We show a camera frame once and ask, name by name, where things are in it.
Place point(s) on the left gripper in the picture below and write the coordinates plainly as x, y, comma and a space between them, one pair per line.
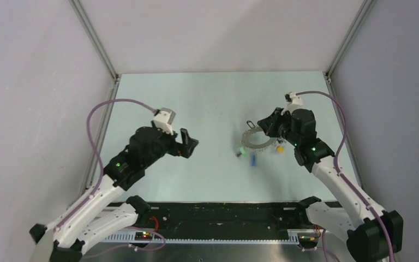
184, 149

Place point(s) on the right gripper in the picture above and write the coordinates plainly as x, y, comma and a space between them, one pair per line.
269, 125

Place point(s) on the large metal keyring disc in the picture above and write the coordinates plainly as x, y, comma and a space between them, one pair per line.
255, 139

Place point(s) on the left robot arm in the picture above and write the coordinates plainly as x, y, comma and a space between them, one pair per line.
78, 229

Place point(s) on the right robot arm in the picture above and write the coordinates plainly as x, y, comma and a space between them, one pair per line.
369, 231

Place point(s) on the left control board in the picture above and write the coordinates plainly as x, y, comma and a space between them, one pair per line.
143, 236

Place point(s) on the control board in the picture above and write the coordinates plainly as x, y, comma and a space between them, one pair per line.
308, 239
143, 236

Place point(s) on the right control board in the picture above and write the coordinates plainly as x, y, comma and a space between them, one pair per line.
308, 239

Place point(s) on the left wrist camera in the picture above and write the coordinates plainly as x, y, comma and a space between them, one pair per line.
163, 119

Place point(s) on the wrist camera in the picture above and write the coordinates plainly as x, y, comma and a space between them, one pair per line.
163, 119
294, 102

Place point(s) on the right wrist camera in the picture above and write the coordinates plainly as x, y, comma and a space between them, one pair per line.
294, 102

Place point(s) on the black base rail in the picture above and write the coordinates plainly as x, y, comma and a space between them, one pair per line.
225, 221

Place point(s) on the right aluminium frame post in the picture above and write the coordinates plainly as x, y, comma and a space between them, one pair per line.
350, 36

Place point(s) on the aluminium frame post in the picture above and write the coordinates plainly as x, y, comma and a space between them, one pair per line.
86, 23
350, 36

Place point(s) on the left aluminium frame post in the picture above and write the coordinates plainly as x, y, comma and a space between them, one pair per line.
86, 23

